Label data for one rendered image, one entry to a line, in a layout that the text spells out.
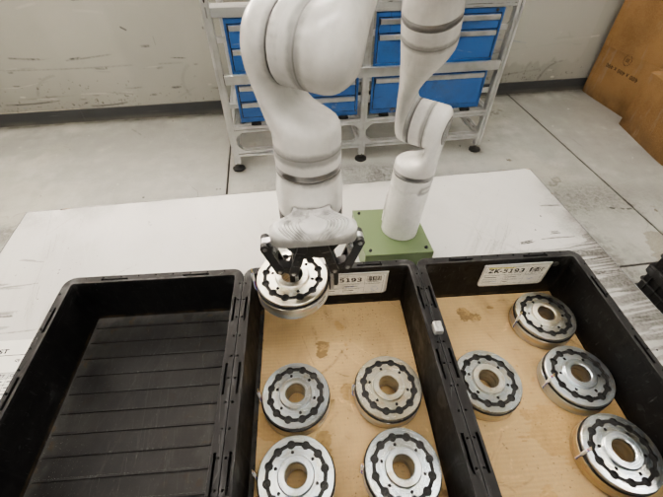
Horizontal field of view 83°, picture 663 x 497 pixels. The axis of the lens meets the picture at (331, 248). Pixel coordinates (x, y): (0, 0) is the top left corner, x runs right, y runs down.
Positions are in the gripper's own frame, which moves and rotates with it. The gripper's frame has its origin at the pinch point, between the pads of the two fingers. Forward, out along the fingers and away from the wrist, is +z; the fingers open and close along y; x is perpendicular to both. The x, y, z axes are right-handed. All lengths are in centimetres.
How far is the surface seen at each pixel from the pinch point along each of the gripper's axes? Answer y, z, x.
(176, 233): 37, 30, -45
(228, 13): 31, 10, -182
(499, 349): -31.4, 17.1, 5.1
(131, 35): 111, 42, -265
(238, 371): 11.5, 7.3, 9.5
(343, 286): -5.5, 11.8, -7.3
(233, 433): 11.4, 7.0, 17.8
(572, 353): -41.5, 14.2, 8.4
